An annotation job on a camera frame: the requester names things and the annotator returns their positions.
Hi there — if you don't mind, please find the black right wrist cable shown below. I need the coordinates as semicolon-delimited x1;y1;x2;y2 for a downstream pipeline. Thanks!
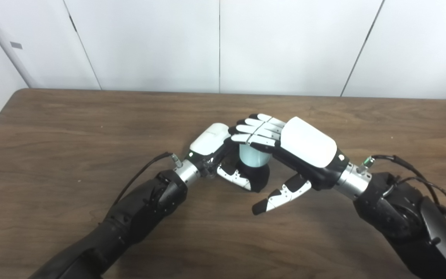
357;155;446;245

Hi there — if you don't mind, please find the black plastic nozzle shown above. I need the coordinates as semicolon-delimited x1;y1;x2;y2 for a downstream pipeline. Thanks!
231;157;271;193

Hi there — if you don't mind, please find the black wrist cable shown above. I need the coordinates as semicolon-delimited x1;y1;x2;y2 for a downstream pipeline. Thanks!
357;155;446;245
111;152;183;208

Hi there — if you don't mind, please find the light-blue hose piece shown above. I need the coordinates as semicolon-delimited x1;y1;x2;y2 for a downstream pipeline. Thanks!
239;143;272;168

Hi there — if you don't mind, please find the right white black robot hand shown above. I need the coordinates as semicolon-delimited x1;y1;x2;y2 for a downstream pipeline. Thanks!
229;114;350;215

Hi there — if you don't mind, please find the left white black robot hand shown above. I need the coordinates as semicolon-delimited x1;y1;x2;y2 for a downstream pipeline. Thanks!
186;123;264;192

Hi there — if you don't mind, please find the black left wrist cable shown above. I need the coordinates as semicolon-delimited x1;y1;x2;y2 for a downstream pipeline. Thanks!
111;152;183;208

